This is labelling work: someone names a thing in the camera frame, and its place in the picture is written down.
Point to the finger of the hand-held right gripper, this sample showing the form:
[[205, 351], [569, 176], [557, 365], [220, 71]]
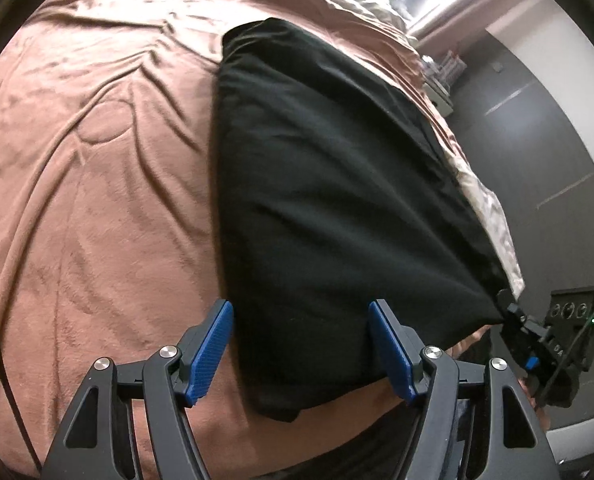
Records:
[[531, 362], [512, 307]]

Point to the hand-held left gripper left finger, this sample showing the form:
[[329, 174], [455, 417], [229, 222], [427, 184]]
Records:
[[209, 350]]

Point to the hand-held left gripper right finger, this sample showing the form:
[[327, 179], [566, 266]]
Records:
[[392, 350]]

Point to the matte black garment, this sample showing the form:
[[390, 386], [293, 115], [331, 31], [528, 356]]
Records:
[[327, 185]]

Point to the brown blanket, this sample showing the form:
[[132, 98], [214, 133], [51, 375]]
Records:
[[102, 185]]

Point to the bedside table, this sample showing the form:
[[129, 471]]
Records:
[[442, 92]]

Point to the pink curtain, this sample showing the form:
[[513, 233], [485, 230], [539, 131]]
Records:
[[467, 5]]

